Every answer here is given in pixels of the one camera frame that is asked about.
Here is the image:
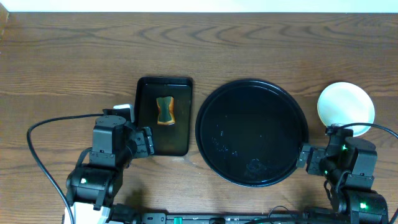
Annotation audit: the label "light blue plate front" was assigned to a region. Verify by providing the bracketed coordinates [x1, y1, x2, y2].
[317, 82, 376, 126]

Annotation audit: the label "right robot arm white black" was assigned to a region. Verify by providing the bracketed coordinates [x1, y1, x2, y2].
[296, 137, 389, 223]

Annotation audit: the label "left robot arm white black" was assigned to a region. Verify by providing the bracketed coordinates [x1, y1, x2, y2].
[63, 115, 154, 223]

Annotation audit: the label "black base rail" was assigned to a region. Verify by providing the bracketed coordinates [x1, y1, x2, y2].
[108, 203, 343, 224]

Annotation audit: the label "black rectangular tray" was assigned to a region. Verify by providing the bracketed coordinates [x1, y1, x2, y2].
[135, 77, 193, 156]

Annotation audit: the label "orange green scrub sponge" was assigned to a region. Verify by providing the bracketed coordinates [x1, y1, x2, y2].
[156, 96, 175, 125]

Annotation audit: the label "black round tray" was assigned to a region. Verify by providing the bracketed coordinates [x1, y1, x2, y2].
[195, 80, 308, 187]

